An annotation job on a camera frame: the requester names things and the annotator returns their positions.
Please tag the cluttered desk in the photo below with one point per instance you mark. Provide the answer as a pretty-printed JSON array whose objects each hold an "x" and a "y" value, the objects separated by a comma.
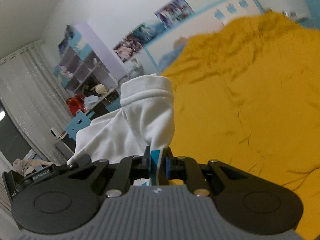
[{"x": 96, "y": 108}]

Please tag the white sheer curtain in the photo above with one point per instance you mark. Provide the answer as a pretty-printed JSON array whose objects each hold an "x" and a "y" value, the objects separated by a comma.
[{"x": 34, "y": 99}]

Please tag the anime wall posters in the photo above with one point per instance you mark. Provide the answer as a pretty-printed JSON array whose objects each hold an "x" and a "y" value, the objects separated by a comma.
[{"x": 167, "y": 17}]

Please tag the red bag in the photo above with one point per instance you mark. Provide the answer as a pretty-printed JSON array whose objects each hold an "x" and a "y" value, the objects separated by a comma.
[{"x": 76, "y": 104}]

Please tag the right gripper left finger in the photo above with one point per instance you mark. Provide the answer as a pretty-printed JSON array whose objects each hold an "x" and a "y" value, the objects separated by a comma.
[{"x": 141, "y": 165}]

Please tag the blue white bookshelf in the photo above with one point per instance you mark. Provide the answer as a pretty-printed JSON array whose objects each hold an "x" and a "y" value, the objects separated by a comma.
[{"x": 84, "y": 59}]

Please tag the white printed t-shirt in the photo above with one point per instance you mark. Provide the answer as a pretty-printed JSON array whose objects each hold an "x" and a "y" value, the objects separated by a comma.
[{"x": 145, "y": 119}]

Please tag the blue pillow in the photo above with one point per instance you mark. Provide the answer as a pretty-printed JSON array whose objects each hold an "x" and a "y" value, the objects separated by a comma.
[{"x": 168, "y": 58}]

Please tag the blue smiley chair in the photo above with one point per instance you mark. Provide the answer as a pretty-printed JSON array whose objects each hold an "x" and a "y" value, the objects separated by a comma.
[{"x": 80, "y": 121}]

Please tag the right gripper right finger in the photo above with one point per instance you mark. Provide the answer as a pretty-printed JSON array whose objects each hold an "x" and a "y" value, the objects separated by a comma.
[{"x": 174, "y": 166}]

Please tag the mustard yellow bed cover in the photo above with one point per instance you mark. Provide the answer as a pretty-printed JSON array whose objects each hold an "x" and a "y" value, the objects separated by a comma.
[{"x": 249, "y": 96}]

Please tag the white blue apple headboard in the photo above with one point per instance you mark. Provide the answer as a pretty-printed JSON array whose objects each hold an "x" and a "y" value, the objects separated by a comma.
[{"x": 209, "y": 19}]

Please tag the blue bedside table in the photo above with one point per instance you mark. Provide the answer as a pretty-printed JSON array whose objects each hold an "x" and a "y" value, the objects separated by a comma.
[{"x": 303, "y": 20}]

